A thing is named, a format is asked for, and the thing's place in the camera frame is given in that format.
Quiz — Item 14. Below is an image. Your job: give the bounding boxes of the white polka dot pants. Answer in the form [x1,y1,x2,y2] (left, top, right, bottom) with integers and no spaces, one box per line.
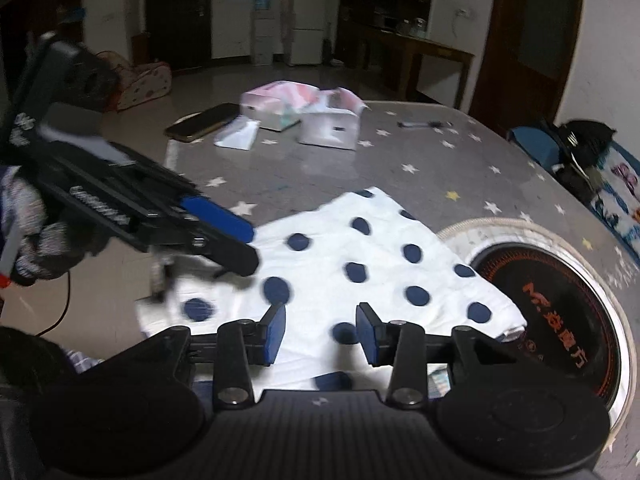
[135,186,528,391]

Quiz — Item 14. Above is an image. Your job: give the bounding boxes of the person's left hand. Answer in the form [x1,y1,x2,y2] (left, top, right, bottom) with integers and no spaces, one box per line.
[0,165,108,288]

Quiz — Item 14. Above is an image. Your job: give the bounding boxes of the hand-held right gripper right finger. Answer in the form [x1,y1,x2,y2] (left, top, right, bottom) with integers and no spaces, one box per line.
[355,302,531,407]

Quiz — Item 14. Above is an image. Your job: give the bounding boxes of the butterfly print pillow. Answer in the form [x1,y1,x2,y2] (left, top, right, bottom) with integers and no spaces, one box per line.
[590,152,640,256]

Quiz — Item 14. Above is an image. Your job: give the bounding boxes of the black smartphone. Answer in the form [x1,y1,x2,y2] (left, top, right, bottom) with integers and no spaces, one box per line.
[164,102,242,142]

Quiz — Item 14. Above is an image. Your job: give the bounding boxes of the black bag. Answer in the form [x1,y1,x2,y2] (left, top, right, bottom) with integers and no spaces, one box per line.
[550,119,616,201]

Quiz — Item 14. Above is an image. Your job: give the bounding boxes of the grey star tablecloth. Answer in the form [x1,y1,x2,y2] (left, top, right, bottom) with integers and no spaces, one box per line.
[135,100,640,480]

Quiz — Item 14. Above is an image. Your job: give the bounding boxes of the wooden side table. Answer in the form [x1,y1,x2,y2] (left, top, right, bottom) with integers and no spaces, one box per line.
[345,20,476,108]

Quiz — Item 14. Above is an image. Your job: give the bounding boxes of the dark wooden door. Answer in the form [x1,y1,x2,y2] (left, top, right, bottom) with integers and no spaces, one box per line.
[467,0,587,137]

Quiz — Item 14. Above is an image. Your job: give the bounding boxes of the pink white tissue box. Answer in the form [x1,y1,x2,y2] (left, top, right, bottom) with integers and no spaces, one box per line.
[239,80,321,132]

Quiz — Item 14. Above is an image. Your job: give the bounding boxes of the black cable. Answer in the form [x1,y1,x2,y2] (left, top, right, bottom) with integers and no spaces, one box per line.
[30,267,71,336]

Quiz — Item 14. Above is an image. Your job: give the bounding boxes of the black pen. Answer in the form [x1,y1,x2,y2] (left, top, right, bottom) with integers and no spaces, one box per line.
[397,119,453,130]

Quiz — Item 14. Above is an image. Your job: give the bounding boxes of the dark interior door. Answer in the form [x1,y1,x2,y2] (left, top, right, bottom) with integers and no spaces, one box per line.
[144,0,213,72]

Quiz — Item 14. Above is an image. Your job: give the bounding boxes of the pink play tent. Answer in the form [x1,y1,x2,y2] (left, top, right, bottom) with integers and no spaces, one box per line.
[95,51,173,112]

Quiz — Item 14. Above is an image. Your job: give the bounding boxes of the blue sofa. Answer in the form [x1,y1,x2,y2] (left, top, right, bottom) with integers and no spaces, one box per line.
[506,126,640,261]

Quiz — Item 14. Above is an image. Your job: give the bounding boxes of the white water dispenser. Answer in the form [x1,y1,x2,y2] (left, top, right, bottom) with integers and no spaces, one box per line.
[248,0,278,66]

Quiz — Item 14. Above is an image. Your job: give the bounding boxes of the white tissue packet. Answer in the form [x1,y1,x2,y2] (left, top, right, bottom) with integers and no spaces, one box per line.
[213,115,261,151]

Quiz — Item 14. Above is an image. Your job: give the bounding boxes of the white refrigerator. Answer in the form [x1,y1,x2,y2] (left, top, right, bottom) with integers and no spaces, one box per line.
[287,0,328,66]

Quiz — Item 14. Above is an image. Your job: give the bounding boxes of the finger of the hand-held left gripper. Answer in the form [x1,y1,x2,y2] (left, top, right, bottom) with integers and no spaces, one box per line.
[192,231,261,278]
[181,195,256,244]

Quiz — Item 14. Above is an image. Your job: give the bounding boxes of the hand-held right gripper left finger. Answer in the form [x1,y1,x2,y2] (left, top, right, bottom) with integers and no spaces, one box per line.
[107,302,287,407]

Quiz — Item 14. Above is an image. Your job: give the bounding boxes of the round induction cooker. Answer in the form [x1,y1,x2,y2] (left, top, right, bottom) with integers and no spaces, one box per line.
[435,217,632,423]

